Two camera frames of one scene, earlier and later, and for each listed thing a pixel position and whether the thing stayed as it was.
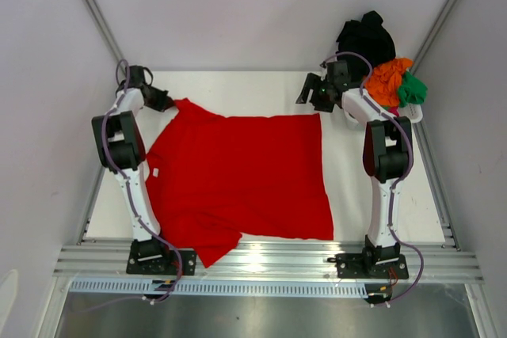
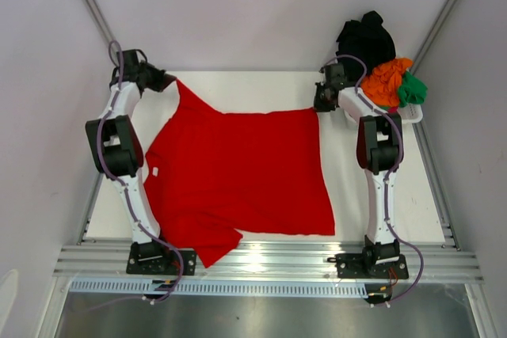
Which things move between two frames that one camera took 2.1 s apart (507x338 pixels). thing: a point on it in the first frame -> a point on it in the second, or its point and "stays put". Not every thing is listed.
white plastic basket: x=412 y=111 stays put
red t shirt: x=213 y=178 stays put
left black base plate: x=156 y=257 stays put
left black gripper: x=165 y=102 -> x=163 y=80
